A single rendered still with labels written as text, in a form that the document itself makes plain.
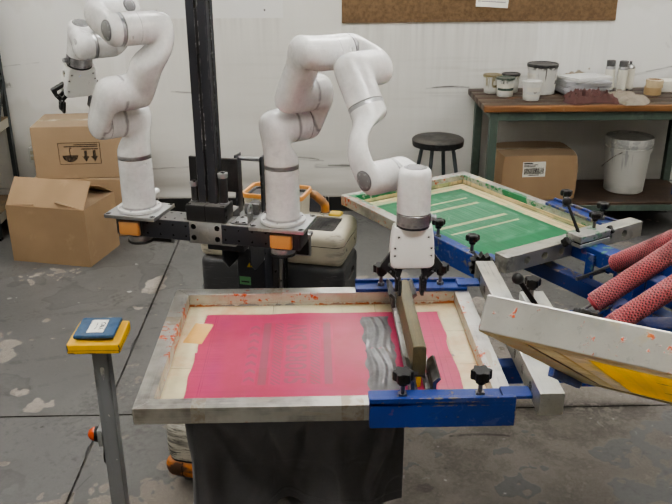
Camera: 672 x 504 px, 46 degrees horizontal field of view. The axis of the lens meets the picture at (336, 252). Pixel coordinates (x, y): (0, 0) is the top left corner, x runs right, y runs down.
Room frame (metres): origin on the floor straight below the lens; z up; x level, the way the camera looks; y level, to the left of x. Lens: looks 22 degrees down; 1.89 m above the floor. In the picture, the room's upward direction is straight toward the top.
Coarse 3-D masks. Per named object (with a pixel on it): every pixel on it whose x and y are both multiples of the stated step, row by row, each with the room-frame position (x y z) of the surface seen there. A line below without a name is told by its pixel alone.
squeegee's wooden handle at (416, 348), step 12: (408, 288) 1.82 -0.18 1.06; (396, 300) 1.87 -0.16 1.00; (408, 300) 1.75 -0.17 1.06; (408, 312) 1.69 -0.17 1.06; (408, 324) 1.63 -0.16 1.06; (408, 336) 1.60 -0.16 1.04; (420, 336) 1.57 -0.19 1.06; (408, 348) 1.59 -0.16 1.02; (420, 348) 1.52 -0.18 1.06; (420, 360) 1.52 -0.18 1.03; (420, 372) 1.52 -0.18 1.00
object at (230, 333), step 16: (208, 320) 1.86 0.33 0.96; (224, 320) 1.85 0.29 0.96; (240, 320) 1.85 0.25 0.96; (256, 320) 1.85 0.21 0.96; (272, 320) 1.85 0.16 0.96; (288, 320) 1.85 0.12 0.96; (304, 320) 1.85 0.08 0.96; (320, 320) 1.85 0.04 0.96; (336, 320) 1.85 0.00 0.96; (352, 320) 1.85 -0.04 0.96; (432, 320) 1.85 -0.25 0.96; (208, 336) 1.77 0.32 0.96; (224, 336) 1.77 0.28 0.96; (240, 336) 1.77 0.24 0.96; (336, 336) 1.76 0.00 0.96; (352, 336) 1.76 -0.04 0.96; (432, 336) 1.76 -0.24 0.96; (208, 352) 1.69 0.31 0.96; (224, 352) 1.69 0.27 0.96
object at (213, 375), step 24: (216, 360) 1.65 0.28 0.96; (240, 360) 1.65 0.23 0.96; (336, 360) 1.65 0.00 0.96; (360, 360) 1.65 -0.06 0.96; (192, 384) 1.54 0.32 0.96; (216, 384) 1.54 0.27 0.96; (240, 384) 1.54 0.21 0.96; (312, 384) 1.54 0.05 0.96; (336, 384) 1.54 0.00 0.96; (360, 384) 1.54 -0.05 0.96; (456, 384) 1.54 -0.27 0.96
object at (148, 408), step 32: (256, 288) 1.98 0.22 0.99; (288, 288) 1.98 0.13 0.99; (320, 288) 1.98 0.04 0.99; (352, 288) 1.97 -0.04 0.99; (160, 352) 1.62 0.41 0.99; (480, 352) 1.62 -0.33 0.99; (160, 384) 1.50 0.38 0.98; (160, 416) 1.39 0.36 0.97; (192, 416) 1.39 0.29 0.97; (224, 416) 1.39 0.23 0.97; (256, 416) 1.40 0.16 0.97; (288, 416) 1.40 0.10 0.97; (320, 416) 1.40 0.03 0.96; (352, 416) 1.40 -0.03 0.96
